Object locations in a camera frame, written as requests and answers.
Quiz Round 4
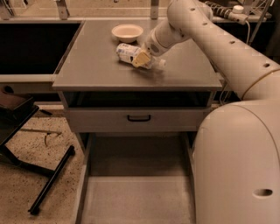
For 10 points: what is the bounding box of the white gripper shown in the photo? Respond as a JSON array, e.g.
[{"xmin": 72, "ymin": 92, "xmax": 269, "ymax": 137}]
[{"xmin": 132, "ymin": 28, "xmax": 172, "ymax": 68}]

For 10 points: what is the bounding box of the blue label plastic bottle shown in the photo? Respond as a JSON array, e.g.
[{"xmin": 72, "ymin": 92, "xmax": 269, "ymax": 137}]
[{"xmin": 115, "ymin": 43, "xmax": 166, "ymax": 69}]

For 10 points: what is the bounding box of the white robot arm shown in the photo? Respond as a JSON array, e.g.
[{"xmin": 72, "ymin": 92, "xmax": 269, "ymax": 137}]
[{"xmin": 132, "ymin": 0, "xmax": 280, "ymax": 224}]

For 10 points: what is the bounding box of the grey drawer cabinet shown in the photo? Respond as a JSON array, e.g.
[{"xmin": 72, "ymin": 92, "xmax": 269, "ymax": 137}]
[{"xmin": 52, "ymin": 19, "xmax": 223, "ymax": 224}]

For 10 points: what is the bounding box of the open grey lower drawer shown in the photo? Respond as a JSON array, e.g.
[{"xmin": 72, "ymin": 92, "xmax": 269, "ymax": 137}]
[{"xmin": 71, "ymin": 134, "xmax": 196, "ymax": 224}]

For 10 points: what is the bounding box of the white ceramic bowl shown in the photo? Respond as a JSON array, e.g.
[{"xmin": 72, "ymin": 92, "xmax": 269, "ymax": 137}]
[{"xmin": 111, "ymin": 24, "xmax": 144, "ymax": 43}]

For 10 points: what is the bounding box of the white power strip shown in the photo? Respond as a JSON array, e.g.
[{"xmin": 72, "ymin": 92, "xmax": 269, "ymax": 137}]
[{"xmin": 205, "ymin": 1, "xmax": 248, "ymax": 25}]

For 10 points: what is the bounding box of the black metal stand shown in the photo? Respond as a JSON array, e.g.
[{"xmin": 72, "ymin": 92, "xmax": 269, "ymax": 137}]
[{"xmin": 0, "ymin": 86, "xmax": 76, "ymax": 216}]

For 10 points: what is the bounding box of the black drawer handle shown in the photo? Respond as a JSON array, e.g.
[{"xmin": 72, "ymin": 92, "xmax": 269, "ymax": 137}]
[{"xmin": 127, "ymin": 115, "xmax": 151, "ymax": 123}]

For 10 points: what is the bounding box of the grey metal rail frame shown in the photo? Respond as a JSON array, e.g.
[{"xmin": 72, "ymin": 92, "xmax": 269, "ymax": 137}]
[{"xmin": 0, "ymin": 0, "xmax": 274, "ymax": 95}]

